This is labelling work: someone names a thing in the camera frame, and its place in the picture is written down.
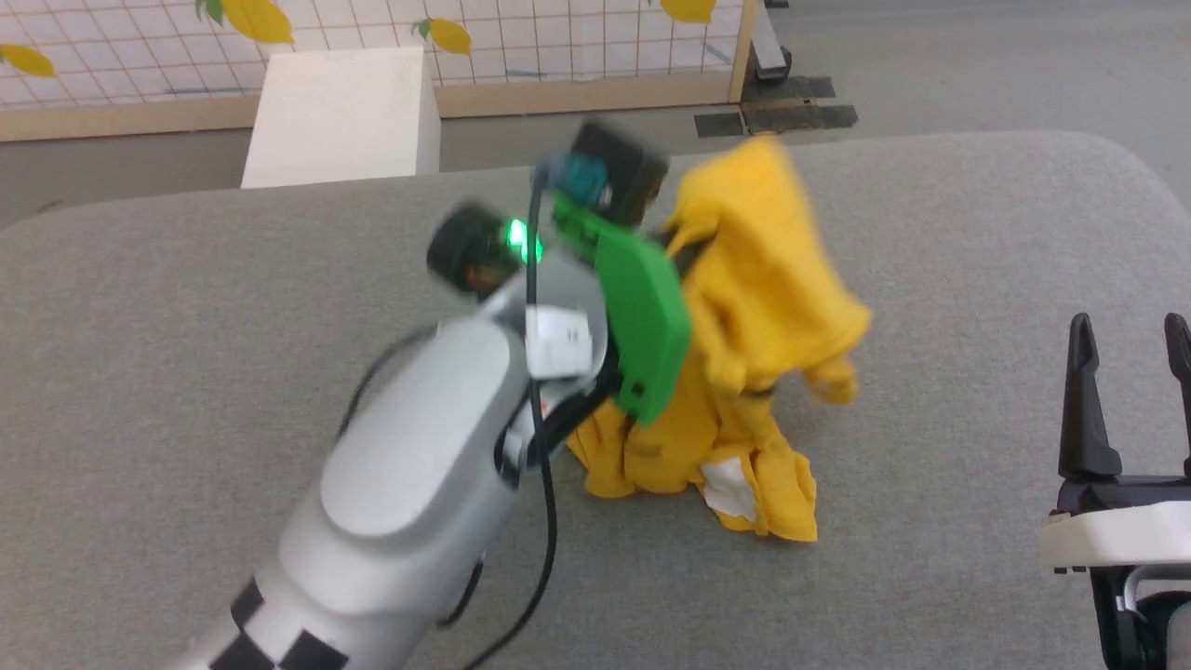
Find long black floor tape patch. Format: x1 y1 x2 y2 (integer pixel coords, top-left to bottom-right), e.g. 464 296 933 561
743 103 859 134

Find yellow cartoon print garment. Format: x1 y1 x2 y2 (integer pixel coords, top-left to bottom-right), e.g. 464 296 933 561
565 135 874 543

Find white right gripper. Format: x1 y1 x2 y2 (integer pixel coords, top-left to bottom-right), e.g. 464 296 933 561
1040 313 1191 575

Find grey metal stand foot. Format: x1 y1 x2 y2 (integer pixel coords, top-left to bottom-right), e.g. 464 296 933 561
752 0 794 81

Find white rectangular box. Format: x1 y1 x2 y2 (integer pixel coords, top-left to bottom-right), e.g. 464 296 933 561
241 47 444 191

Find teal cable connector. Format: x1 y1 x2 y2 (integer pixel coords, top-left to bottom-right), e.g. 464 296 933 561
544 152 610 204

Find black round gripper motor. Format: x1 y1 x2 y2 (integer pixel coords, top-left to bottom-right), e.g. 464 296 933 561
426 205 524 301

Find wood framed lemon print partition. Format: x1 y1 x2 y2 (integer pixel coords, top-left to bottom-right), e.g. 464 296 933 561
0 0 760 143

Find grey fabric sofa cushion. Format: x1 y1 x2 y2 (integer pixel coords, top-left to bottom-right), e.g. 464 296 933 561
0 130 1191 670

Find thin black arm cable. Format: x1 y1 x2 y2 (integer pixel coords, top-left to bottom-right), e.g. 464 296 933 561
461 167 561 670

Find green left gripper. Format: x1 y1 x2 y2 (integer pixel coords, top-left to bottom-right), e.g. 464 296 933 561
552 191 723 425

